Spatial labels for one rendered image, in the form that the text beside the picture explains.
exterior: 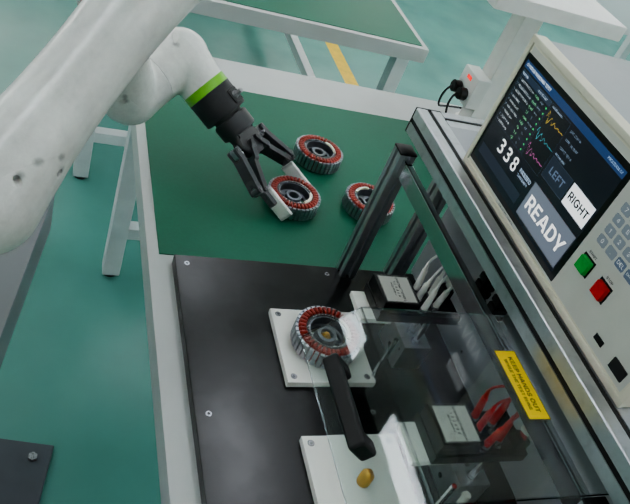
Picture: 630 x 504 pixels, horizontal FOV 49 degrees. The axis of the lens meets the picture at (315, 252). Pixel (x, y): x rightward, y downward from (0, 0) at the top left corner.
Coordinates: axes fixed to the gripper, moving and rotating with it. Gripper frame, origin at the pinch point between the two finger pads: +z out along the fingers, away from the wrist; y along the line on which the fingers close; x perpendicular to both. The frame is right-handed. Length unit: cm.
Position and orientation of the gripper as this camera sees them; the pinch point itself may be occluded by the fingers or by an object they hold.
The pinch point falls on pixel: (291, 196)
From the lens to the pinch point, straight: 143.0
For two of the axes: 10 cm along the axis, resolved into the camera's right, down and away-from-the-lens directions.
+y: 3.2, -5.3, 7.9
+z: 6.1, 7.5, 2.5
